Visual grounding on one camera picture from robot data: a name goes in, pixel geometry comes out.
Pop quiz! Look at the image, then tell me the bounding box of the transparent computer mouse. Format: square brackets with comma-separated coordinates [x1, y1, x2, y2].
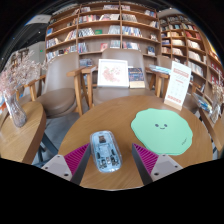
[89, 130, 123, 174]

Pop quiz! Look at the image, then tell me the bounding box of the white ceiling panel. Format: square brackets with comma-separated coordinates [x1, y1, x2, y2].
[24, 13, 53, 26]

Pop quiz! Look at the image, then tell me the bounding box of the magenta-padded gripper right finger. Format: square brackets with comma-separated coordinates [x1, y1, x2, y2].
[131, 143, 184, 186]

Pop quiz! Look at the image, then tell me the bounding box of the glass vase with white flowers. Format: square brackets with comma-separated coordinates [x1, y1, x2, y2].
[209, 74, 224, 125]

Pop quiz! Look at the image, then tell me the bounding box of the dark blue book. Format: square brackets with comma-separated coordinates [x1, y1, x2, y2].
[127, 67, 146, 90]

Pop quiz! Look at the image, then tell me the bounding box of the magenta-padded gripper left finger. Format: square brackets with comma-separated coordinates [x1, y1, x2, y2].
[40, 143, 92, 186]

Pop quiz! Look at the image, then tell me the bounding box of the large wooden bookshelf unit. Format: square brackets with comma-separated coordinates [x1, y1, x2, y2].
[44, 0, 160, 63]

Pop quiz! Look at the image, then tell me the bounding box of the white framed flower picture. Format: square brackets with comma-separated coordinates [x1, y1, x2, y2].
[96, 58, 130, 89]

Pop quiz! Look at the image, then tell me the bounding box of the round wooden side table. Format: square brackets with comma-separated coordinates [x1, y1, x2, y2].
[0, 100, 47, 165]
[199, 108, 224, 158]

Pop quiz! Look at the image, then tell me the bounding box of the white standing table sign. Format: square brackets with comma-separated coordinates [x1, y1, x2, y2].
[163, 60, 193, 111]

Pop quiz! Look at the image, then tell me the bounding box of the stack of colourful books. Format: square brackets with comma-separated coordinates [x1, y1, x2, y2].
[194, 92, 213, 114]

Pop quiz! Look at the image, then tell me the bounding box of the green smiley mouse pad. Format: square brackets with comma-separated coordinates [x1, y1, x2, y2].
[130, 107, 194, 157]

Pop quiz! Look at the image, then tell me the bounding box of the glass vase with pink flowers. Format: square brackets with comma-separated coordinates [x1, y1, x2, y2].
[0, 49, 44, 129]

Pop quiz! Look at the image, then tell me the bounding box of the curved wooden bookshelf unit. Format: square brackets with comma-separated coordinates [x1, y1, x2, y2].
[158, 13, 224, 101]

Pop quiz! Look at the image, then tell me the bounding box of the brown padded wooden armchair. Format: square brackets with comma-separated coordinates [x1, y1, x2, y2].
[146, 54, 204, 114]
[23, 52, 88, 118]
[79, 48, 161, 106]

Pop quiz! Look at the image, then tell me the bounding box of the distant wooden bookshelf unit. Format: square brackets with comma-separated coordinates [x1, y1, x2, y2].
[10, 48, 31, 67]

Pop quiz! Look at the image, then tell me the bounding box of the light blue book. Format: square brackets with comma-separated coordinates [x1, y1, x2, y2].
[148, 64, 173, 75]

